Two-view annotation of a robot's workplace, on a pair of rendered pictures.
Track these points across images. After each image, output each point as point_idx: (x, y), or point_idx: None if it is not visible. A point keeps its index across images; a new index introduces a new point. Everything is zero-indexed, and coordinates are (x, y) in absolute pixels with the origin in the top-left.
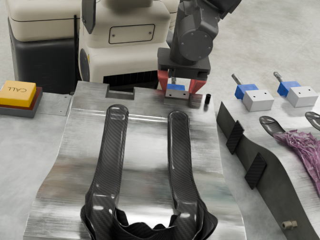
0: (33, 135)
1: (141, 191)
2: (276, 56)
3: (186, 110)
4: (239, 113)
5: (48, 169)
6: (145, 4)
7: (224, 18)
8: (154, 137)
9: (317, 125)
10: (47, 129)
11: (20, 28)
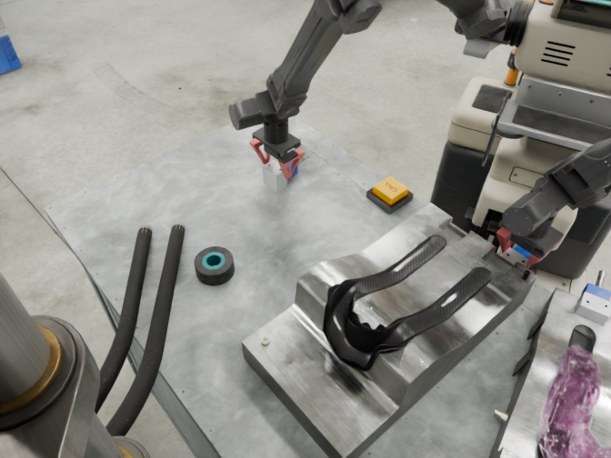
0: (378, 227)
1: (386, 302)
2: None
3: (496, 273)
4: (561, 307)
5: None
6: (565, 156)
7: None
8: (445, 277)
9: None
10: (392, 228)
11: (454, 131)
